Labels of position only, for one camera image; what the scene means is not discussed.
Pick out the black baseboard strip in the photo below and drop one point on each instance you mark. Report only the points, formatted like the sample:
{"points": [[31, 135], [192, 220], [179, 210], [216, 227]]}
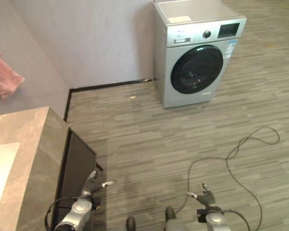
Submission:
{"points": [[103, 87]]}

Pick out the silver front-load washing machine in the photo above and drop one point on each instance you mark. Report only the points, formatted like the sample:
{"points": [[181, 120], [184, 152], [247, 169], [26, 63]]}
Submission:
{"points": [[197, 51]]}

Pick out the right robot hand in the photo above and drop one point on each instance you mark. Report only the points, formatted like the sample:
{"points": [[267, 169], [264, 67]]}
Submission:
{"points": [[206, 197]]}

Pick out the pink towel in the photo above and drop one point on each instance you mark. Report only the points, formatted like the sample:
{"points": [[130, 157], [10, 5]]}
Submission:
{"points": [[3, 73]]}

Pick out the white sink basin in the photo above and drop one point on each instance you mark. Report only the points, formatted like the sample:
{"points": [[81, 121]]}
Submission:
{"points": [[1, 183]]}

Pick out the grey marble sink counter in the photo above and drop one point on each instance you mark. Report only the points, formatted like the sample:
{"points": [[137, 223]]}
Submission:
{"points": [[21, 166]]}

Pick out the paper sheet on washer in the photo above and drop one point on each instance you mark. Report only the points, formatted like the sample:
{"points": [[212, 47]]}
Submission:
{"points": [[179, 18]]}

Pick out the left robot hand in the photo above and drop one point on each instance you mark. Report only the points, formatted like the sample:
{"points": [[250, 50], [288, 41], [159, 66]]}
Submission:
{"points": [[93, 185]]}

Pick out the dark cabinet under counter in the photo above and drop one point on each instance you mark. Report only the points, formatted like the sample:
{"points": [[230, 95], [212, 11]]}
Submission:
{"points": [[73, 168]]}

